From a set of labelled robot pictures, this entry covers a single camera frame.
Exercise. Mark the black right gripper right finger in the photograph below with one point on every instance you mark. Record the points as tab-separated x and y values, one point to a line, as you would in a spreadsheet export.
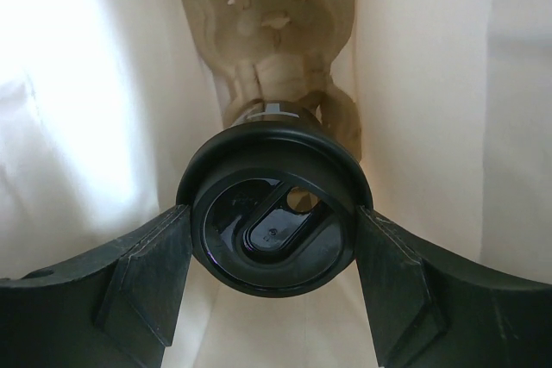
429	307

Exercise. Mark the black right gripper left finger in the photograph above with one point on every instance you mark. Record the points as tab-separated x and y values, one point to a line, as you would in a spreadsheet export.
116	305

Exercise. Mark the black plastic cup lid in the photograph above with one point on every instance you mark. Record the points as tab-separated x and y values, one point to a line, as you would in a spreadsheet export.
273	207

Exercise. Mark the brown paper takeout bag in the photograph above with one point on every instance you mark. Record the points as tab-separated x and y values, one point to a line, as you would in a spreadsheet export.
103	102

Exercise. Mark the dark paper coffee cup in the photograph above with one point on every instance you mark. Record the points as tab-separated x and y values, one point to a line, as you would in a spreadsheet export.
277	111

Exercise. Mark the single brown pulp cup carrier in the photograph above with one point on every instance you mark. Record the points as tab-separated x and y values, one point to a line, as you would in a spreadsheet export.
278	51

